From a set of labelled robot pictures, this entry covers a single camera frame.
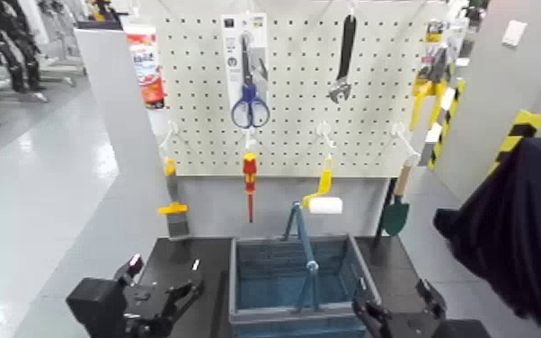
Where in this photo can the red and white tube package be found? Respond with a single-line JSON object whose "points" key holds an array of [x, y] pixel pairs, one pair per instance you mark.
{"points": [[147, 61]]}

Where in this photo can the blue scissors in white package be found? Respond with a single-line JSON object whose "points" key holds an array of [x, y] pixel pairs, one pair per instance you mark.
{"points": [[250, 71]]}

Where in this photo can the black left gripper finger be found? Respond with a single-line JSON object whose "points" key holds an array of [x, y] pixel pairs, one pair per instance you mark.
{"points": [[183, 290], [131, 268]]}

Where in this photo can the grey partition panel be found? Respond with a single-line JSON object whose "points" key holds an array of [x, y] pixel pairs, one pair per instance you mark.
{"points": [[124, 141]]}

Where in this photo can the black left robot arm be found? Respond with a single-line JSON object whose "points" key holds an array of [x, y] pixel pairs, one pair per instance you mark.
{"points": [[93, 306]]}

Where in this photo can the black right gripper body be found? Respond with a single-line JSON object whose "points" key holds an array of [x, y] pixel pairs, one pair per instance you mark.
{"points": [[431, 328]]}

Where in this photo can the white pegboard panel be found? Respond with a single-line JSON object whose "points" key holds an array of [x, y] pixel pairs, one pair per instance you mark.
{"points": [[299, 118]]}

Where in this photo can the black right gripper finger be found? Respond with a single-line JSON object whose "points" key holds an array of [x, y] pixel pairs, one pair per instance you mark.
{"points": [[372, 314], [432, 297]]}

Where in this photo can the dark navy cloth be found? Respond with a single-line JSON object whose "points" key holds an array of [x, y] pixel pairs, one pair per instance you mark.
{"points": [[520, 226]]}

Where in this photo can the white wall switch plate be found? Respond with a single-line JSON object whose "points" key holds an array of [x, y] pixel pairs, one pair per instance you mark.
{"points": [[514, 33]]}

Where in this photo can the blue plastic crate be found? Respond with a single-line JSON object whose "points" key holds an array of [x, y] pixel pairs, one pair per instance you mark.
{"points": [[270, 283]]}

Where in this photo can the red and yellow screwdriver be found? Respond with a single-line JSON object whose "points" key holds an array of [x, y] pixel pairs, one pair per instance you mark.
{"points": [[250, 177]]}

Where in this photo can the black humanoid robot on stand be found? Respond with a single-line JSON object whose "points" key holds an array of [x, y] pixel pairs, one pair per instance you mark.
{"points": [[8, 42]]}

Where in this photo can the yellow black striped corner guard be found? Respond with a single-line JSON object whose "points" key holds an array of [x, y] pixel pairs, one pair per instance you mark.
{"points": [[516, 137]]}

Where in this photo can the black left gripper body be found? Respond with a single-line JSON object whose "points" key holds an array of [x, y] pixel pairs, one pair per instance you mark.
{"points": [[145, 306]]}

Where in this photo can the yellow black striped slim post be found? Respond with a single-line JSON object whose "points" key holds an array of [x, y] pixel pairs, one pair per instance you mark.
{"points": [[446, 122]]}

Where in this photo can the black pegboard support leg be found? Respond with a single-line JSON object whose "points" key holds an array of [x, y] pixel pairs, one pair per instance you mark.
{"points": [[381, 217]]}

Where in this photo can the white pegboard hook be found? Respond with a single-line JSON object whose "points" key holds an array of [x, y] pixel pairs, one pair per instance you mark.
{"points": [[402, 139], [324, 132], [250, 138], [170, 132]]}

